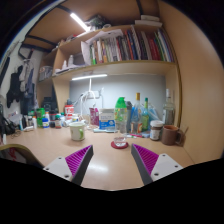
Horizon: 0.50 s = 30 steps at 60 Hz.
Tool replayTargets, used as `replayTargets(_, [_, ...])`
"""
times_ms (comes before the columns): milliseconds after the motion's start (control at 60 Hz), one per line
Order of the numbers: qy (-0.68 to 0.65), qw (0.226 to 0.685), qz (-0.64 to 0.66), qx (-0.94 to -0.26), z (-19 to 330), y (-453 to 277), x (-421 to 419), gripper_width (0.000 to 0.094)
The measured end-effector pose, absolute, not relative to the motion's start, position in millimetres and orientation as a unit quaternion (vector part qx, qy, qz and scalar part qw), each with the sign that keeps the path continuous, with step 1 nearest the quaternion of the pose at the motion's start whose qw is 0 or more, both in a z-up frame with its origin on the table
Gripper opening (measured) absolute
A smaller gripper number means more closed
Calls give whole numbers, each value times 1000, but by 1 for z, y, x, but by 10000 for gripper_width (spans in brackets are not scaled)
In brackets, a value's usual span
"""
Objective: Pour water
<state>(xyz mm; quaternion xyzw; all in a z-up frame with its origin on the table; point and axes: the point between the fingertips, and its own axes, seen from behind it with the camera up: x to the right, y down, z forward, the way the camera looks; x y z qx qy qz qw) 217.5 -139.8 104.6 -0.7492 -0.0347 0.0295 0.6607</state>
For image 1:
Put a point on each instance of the ceiling light bar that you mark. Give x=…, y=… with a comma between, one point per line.
x=79, y=21

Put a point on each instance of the clear glass bottle gold cap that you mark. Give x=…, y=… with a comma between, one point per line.
x=136, y=116

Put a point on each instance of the brown mug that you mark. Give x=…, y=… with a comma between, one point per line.
x=170, y=135

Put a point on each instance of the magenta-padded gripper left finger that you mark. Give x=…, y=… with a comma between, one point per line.
x=79, y=160

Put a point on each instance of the light blue hairbrush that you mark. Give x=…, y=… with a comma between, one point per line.
x=103, y=130

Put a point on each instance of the red and white container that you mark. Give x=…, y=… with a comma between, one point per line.
x=69, y=111

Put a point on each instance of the wooden shelf unit with books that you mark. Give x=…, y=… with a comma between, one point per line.
x=116, y=68

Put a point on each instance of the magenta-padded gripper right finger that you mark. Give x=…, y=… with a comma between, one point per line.
x=146, y=160

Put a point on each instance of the green glass bottle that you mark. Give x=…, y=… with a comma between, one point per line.
x=145, y=118

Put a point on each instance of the green plastic container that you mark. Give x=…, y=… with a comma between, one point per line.
x=40, y=115

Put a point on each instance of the white desk lamp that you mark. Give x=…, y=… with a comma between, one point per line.
x=90, y=87

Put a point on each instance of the pink pen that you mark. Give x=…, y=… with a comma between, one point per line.
x=144, y=136

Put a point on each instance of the blue and white carton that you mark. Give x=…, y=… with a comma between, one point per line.
x=106, y=119

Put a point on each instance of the hanging dark clothes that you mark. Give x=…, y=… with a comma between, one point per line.
x=16, y=86

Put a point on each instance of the blue plastic bag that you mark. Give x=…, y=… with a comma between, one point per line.
x=154, y=113

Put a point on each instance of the clear bottle with green cap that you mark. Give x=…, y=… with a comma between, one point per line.
x=120, y=115

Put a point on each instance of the tall clear bottle white cap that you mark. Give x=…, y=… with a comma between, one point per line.
x=168, y=111

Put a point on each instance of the white wall socket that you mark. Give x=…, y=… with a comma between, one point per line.
x=95, y=94

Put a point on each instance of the green and white pen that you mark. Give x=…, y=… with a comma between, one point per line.
x=130, y=135

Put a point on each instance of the brown jar with white lid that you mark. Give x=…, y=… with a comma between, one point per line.
x=156, y=131

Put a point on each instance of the small dark brown bottle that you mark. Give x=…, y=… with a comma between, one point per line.
x=58, y=122

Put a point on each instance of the small white bottle blue label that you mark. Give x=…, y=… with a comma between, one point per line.
x=45, y=123

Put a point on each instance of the under-shelf light bar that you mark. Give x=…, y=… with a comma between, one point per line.
x=89, y=77

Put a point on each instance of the olive chair back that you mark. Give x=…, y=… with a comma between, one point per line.
x=20, y=148

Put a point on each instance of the pink pouch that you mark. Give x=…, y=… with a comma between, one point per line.
x=94, y=116

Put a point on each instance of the flat round red coaster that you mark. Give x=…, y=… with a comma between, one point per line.
x=112, y=145

